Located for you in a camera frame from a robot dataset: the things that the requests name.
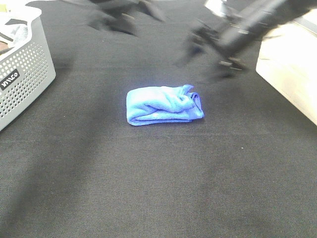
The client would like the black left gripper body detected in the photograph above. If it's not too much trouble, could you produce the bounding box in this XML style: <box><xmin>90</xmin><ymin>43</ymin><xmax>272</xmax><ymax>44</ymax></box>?
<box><xmin>88</xmin><ymin>0</ymin><xmax>165</xmax><ymax>35</ymax></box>

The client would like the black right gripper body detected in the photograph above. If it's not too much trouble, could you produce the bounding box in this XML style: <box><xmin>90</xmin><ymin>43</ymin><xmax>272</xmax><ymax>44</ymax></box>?
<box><xmin>174</xmin><ymin>19</ymin><xmax>248</xmax><ymax>79</ymax></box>

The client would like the blue microfiber towel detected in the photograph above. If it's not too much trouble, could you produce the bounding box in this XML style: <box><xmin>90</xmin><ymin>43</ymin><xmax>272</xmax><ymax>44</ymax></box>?
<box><xmin>126</xmin><ymin>84</ymin><xmax>204</xmax><ymax>126</ymax></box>

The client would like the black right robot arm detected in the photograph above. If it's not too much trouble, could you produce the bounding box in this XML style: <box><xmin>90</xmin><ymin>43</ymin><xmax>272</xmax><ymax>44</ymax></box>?
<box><xmin>176</xmin><ymin>0</ymin><xmax>317</xmax><ymax>77</ymax></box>

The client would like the white plastic storage bin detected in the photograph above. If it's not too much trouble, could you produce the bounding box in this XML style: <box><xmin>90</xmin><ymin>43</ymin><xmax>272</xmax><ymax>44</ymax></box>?
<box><xmin>256</xmin><ymin>9</ymin><xmax>317</xmax><ymax>123</ymax></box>

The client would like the grey towel in basket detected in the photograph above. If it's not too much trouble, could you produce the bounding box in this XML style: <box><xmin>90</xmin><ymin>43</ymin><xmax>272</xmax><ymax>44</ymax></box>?
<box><xmin>0</xmin><ymin>24</ymin><xmax>28</xmax><ymax>48</ymax></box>

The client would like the grey perforated plastic basket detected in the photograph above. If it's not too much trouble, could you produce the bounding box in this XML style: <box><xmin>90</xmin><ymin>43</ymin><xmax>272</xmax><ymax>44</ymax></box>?
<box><xmin>0</xmin><ymin>6</ymin><xmax>56</xmax><ymax>129</ymax></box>

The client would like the black tablecloth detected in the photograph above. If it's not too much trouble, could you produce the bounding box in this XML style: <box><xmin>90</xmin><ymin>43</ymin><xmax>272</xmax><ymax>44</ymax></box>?
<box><xmin>0</xmin><ymin>0</ymin><xmax>317</xmax><ymax>238</ymax></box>

